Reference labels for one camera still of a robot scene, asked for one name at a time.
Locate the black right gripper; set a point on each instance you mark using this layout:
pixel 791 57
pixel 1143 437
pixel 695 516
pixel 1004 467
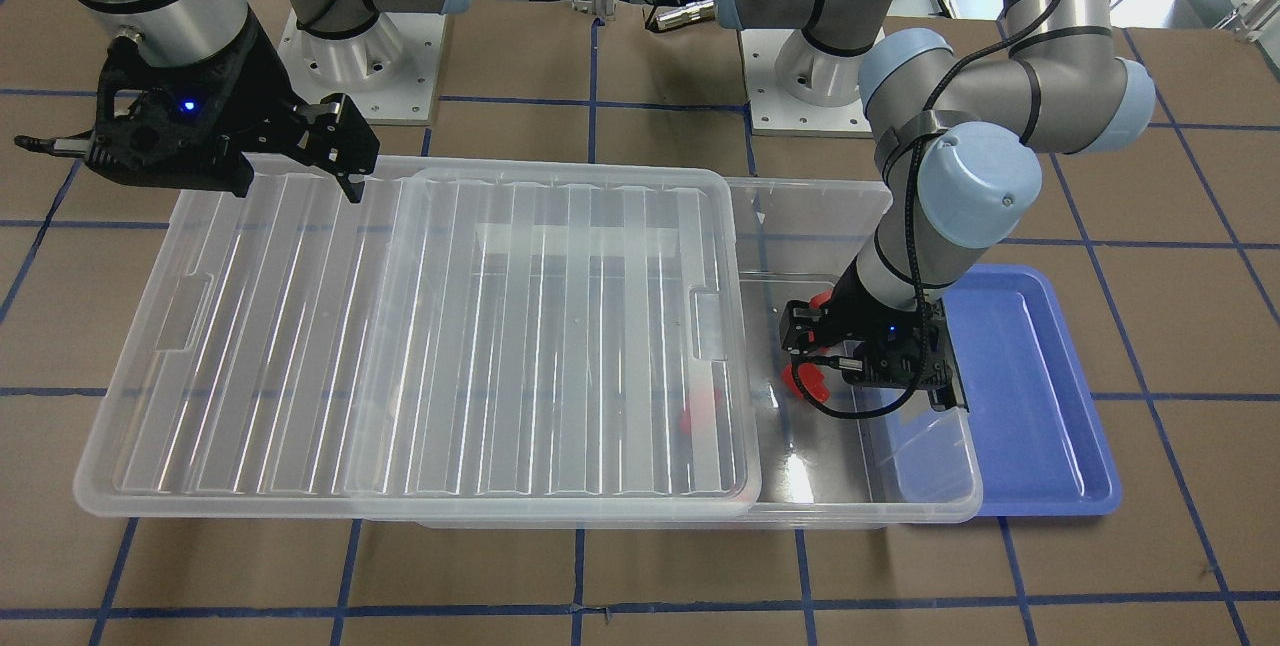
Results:
pixel 262 91

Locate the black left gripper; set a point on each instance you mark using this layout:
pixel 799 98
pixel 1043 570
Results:
pixel 846 309

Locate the red block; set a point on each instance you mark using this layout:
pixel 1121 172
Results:
pixel 806 380
pixel 820 301
pixel 700 410

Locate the clear plastic box lid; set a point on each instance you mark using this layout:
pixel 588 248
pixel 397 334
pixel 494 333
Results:
pixel 476 338

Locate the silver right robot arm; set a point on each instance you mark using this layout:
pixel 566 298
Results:
pixel 180 32

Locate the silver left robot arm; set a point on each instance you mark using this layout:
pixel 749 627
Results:
pixel 957 143

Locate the red block in box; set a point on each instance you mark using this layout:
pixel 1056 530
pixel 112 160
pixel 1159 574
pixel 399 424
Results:
pixel 700 410
pixel 820 301

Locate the clear plastic storage box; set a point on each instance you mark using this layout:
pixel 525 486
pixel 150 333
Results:
pixel 828 460

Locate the blue plastic tray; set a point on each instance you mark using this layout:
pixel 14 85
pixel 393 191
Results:
pixel 1028 441

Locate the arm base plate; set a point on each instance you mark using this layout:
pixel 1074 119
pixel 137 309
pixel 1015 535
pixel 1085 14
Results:
pixel 389 72
pixel 795 90

